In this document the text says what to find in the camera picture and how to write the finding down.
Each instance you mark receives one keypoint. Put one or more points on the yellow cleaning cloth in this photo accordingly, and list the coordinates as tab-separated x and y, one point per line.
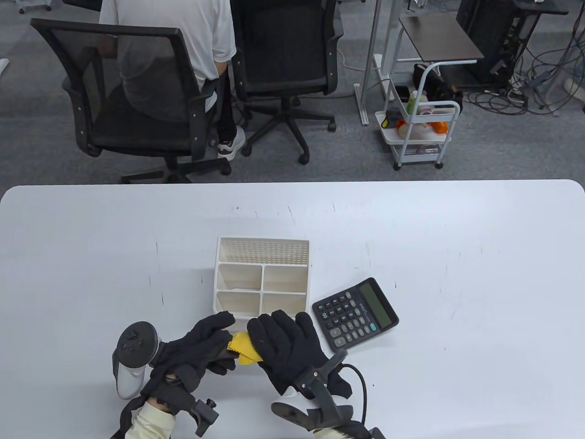
244	350

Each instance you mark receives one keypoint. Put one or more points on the orange object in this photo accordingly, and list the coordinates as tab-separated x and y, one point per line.
438	126

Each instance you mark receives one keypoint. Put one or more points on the person's right forearm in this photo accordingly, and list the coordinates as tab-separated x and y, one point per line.
340	434

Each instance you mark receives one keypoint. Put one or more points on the white metal frame stand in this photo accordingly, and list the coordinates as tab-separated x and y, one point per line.
372	59

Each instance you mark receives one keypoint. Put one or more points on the dark grey handheld controller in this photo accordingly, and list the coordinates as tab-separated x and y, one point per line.
132	352
320	411

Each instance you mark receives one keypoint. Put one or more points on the green bottle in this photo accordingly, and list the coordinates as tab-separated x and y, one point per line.
412	103

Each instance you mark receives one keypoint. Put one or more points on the black calculator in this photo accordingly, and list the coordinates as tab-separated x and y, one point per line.
361	311

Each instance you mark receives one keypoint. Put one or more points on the person's right hand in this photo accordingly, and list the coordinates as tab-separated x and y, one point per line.
288	352

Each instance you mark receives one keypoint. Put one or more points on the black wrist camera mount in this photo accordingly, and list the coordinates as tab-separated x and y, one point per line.
203	411

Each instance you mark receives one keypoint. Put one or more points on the white plastic organizer basket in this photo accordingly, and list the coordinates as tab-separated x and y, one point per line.
263	251

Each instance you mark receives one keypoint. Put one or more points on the white wheeled utility cart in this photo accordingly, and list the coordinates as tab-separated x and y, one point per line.
425	146

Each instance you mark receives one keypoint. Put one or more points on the black mesh office chair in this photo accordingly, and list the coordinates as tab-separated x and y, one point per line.
283	45
132	119

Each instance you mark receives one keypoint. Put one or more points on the brown top side table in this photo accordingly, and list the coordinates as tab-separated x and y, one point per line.
438	39

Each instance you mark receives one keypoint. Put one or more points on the person's left hand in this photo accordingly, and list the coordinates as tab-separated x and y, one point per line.
192	352

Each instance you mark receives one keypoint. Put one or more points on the black equipment stand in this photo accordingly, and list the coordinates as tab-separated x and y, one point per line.
489	36

